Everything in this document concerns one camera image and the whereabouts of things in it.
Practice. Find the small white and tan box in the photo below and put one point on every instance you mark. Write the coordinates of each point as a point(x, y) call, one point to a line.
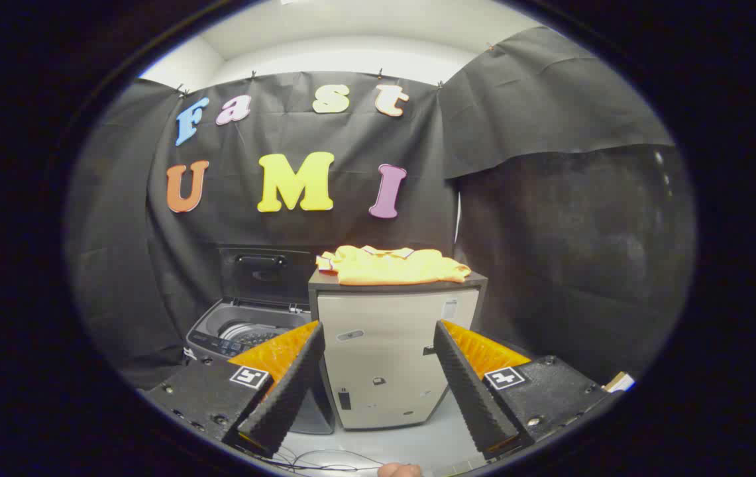
point(619, 382)

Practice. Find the beige cabinet with dark top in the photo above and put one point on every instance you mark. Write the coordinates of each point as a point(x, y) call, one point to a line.
point(384, 344)

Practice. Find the small white clip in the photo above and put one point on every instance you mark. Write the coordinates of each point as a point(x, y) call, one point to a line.
point(189, 352)

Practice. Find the yellow shirt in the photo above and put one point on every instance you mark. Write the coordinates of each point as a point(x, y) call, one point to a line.
point(391, 266)

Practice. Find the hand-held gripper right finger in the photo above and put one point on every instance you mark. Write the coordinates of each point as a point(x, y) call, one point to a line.
point(467, 391)

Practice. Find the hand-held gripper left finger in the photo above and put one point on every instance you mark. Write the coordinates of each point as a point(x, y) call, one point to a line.
point(288, 391)

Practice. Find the black backdrop cloth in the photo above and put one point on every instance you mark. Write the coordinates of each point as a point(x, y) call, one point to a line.
point(351, 232)

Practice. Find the grey washing machine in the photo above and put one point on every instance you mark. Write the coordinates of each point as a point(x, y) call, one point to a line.
point(218, 331)

